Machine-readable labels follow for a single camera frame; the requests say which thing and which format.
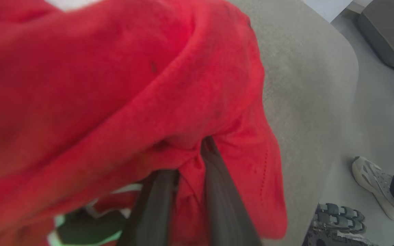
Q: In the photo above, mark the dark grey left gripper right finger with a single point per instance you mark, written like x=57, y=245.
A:
x=224, y=205

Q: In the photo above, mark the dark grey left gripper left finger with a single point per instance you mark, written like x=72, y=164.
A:
x=152, y=212

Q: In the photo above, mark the red garment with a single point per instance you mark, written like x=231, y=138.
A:
x=115, y=85

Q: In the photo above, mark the grey fabric sofa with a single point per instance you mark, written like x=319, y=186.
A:
x=303, y=85

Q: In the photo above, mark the white sneaker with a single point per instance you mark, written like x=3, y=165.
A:
x=375, y=184

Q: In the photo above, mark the grey upholstered seat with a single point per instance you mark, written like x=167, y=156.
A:
x=392, y=34

